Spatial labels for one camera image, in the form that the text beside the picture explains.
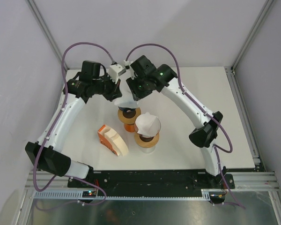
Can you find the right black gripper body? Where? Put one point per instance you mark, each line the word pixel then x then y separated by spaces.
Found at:
pixel 140 88

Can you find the white paper coffee filter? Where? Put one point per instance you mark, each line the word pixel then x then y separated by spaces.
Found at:
pixel 147 124

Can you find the grey cable duct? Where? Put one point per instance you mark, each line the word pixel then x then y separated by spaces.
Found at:
pixel 75 194

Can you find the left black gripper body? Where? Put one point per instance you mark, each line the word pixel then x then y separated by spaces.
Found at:
pixel 107 87

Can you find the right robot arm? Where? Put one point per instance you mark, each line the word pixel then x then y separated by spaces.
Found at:
pixel 146 78

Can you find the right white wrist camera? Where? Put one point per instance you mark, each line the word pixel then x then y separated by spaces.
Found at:
pixel 128 67

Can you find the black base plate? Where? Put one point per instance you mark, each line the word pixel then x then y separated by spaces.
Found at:
pixel 159 181

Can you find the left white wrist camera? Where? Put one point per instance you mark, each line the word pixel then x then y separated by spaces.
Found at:
pixel 115 71

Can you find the coffee filter pack orange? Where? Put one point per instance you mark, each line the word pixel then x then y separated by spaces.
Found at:
pixel 112 140

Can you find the orange glass carafe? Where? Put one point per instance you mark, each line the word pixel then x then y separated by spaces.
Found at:
pixel 130 128

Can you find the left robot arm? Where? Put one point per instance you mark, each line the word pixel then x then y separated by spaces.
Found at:
pixel 93 79

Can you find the clear glass carafe brown collar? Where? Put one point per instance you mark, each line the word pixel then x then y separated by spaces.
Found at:
pixel 148 150

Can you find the blue glass dripper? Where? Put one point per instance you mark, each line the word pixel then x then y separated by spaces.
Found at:
pixel 126 109

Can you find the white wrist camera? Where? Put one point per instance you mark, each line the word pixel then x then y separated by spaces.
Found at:
pixel 115 71
pixel 128 67

